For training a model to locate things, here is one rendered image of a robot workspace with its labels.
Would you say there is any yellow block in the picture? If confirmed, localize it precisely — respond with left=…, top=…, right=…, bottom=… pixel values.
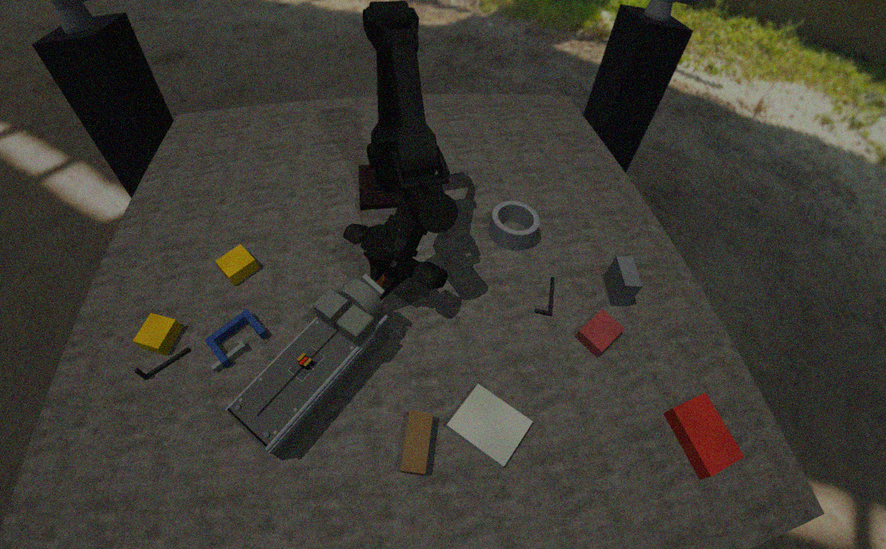
left=215, top=244, right=259, bottom=286
left=133, top=313, right=183, bottom=356

